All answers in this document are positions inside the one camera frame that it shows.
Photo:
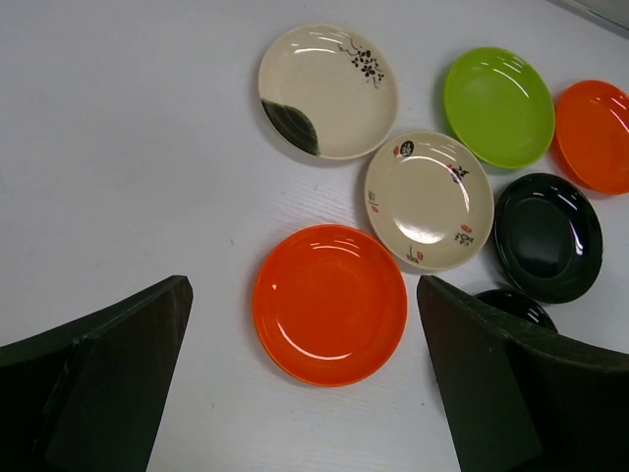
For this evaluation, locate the orange plate near green plate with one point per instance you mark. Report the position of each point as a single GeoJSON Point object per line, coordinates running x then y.
{"type": "Point", "coordinates": [591, 135]}

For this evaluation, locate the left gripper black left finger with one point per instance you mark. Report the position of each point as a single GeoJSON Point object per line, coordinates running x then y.
{"type": "Point", "coordinates": [89, 395]}

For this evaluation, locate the beige plate with red stamps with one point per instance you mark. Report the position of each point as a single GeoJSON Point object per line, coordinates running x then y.
{"type": "Point", "coordinates": [429, 200]}

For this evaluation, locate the orange plate near left arm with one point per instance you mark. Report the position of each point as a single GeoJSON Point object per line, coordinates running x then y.
{"type": "Point", "coordinates": [329, 305]}

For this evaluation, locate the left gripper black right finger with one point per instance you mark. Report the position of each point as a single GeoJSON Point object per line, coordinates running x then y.
{"type": "Point", "coordinates": [520, 397]}

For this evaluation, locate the black plate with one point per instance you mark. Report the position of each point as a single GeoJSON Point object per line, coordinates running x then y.
{"type": "Point", "coordinates": [548, 238]}

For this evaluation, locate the cream plate with leaf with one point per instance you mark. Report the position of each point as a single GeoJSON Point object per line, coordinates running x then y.
{"type": "Point", "coordinates": [328, 91]}

